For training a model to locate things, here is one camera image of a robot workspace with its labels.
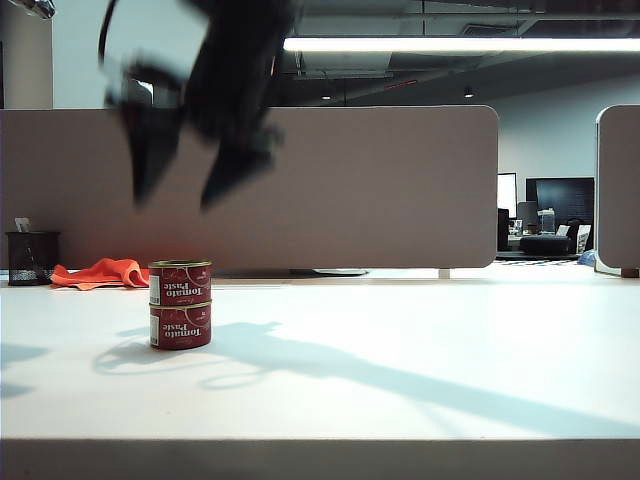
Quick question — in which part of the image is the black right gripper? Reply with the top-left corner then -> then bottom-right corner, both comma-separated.
103,0 -> 302,212

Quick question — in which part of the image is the red tomato paste can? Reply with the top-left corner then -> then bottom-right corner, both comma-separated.
149,301 -> 213,351
148,258 -> 213,306

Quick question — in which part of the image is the orange cloth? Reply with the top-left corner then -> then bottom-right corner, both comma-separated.
49,257 -> 151,291

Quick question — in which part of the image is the wide grey desk divider panel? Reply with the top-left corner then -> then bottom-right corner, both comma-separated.
0,104 -> 500,271

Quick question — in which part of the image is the black mesh pen holder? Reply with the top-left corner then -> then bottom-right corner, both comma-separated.
4,230 -> 61,287

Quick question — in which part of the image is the long white ceiling light strip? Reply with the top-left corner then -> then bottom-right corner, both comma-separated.
282,37 -> 640,53

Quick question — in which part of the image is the white background monitor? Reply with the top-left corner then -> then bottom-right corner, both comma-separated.
497,172 -> 518,219

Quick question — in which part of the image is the black round ottoman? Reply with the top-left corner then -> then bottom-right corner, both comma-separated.
519,234 -> 572,256

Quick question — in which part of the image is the large black background screen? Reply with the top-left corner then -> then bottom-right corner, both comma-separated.
525,176 -> 596,236

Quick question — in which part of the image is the narrow grey desk divider panel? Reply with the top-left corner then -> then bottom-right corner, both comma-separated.
594,103 -> 640,277

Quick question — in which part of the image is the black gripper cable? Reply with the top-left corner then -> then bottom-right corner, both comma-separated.
97,0 -> 121,69

